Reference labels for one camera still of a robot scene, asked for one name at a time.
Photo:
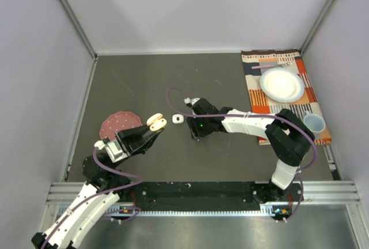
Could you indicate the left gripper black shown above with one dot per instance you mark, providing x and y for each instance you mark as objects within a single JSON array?
[{"x": 134, "y": 142}]

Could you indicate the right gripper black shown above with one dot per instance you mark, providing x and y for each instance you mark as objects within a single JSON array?
[{"x": 196, "y": 132}]

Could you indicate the white earbud charging case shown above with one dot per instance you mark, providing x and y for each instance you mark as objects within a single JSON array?
[{"x": 178, "y": 119}]

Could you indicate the pink earbud charging case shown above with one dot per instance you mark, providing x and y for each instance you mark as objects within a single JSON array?
[{"x": 156, "y": 122}]

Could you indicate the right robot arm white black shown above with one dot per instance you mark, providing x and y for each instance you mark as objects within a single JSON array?
[{"x": 289, "y": 137}]

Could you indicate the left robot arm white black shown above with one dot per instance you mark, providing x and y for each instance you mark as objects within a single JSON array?
[{"x": 104, "y": 186}]

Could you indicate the pink polka dot plate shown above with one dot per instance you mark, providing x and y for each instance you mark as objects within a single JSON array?
[{"x": 118, "y": 121}]

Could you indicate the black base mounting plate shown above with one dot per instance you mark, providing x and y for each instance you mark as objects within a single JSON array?
[{"x": 208, "y": 196}]

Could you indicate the patterned orange placemat cloth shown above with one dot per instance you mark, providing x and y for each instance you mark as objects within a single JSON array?
[{"x": 260, "y": 102}]

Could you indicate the white paper plate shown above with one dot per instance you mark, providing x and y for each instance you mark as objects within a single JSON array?
[{"x": 282, "y": 85}]

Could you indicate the light blue cup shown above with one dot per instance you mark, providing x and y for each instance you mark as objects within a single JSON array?
[{"x": 314, "y": 122}]

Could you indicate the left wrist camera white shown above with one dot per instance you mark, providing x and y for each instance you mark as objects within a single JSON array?
[{"x": 115, "y": 149}]

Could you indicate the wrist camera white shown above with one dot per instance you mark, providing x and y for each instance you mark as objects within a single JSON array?
[
  {"x": 190, "y": 102},
  {"x": 115, "y": 149}
]

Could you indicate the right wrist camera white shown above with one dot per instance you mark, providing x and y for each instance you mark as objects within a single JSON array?
[{"x": 190, "y": 102}]

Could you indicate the pink handled fork rear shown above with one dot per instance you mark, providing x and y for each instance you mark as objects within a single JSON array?
[{"x": 286, "y": 64}]

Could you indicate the left aluminium corner post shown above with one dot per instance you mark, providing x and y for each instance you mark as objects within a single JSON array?
[{"x": 74, "y": 22}]

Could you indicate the aluminium corner post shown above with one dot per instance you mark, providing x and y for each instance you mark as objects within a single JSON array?
[
  {"x": 323, "y": 14},
  {"x": 74, "y": 22}
]

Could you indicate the right aluminium corner post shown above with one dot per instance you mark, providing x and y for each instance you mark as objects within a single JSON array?
[{"x": 323, "y": 14}]

